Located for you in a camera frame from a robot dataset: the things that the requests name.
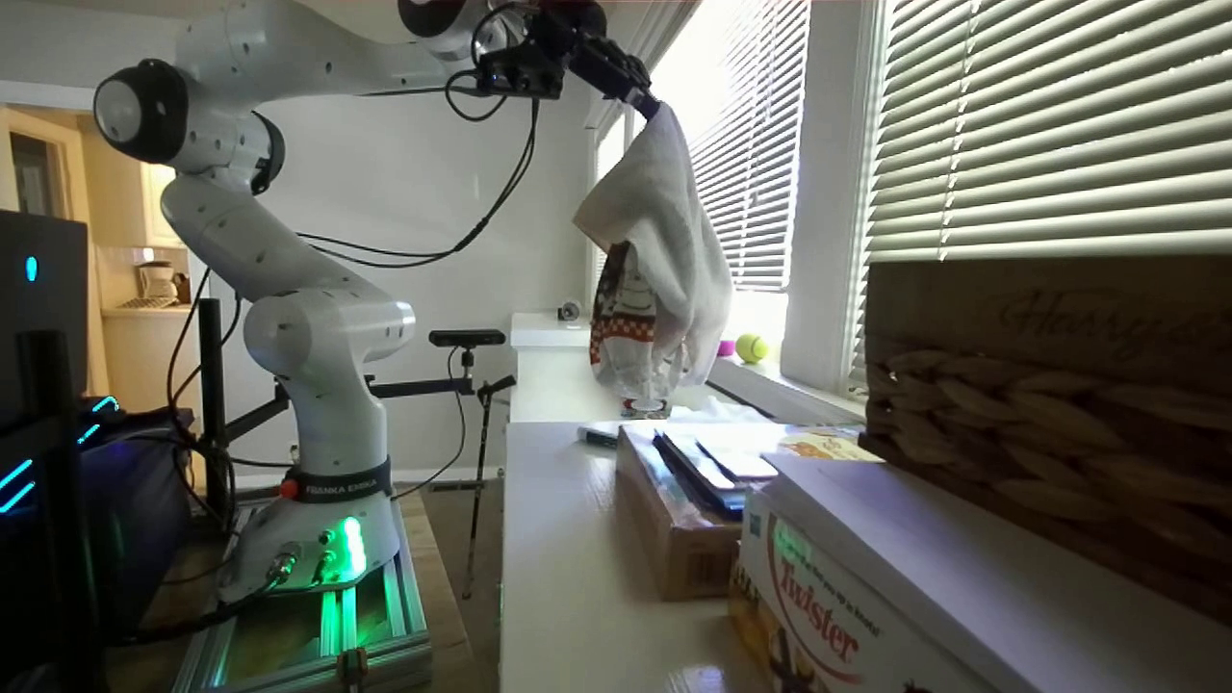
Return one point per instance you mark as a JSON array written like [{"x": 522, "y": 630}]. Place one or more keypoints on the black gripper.
[{"x": 566, "y": 37}]

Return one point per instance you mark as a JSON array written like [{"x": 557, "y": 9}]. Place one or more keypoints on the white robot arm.
[{"x": 200, "y": 117}]

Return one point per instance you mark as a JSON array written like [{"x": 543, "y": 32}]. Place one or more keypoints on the green tennis ball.
[{"x": 753, "y": 348}]

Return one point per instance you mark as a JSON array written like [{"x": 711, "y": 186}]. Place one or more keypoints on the white Twister game box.
[{"x": 864, "y": 580}]

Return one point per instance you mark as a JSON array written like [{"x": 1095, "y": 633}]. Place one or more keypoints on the black camera stand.
[{"x": 448, "y": 385}]

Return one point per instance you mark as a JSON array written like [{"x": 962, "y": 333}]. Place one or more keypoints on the white and red towel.
[{"x": 665, "y": 288}]

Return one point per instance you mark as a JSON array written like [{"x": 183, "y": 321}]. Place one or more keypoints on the flat cardboard box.
[{"x": 685, "y": 489}]

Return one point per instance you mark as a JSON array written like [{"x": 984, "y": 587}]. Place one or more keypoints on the woven wicker basket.
[{"x": 1079, "y": 398}]

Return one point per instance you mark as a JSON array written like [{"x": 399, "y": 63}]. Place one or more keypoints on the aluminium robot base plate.
[{"x": 322, "y": 598}]

